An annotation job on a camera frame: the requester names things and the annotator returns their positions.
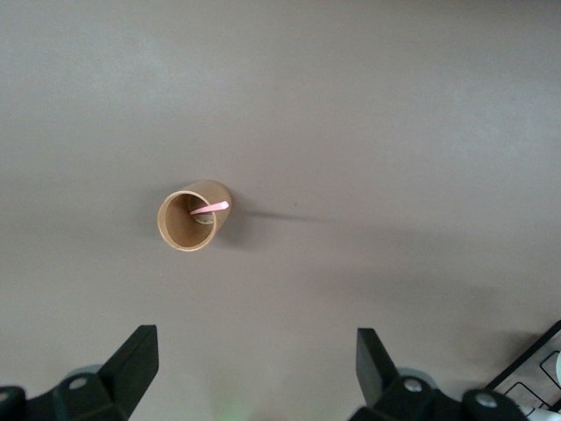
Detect pink chopstick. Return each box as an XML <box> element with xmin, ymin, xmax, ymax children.
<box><xmin>188</xmin><ymin>200</ymin><xmax>231</xmax><ymax>216</ymax></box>

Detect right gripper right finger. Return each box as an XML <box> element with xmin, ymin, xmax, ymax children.
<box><xmin>348</xmin><ymin>327</ymin><xmax>444</xmax><ymax>421</ymax></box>

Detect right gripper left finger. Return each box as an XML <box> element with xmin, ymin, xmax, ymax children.
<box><xmin>52</xmin><ymin>324</ymin><xmax>159</xmax><ymax>421</ymax></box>

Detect black wire cup rack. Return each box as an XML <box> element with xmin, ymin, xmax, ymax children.
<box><xmin>485</xmin><ymin>319</ymin><xmax>561</xmax><ymax>421</ymax></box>

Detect light wooden cylindrical cup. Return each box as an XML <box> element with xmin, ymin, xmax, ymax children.
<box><xmin>156</xmin><ymin>179</ymin><xmax>232</xmax><ymax>253</ymax></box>

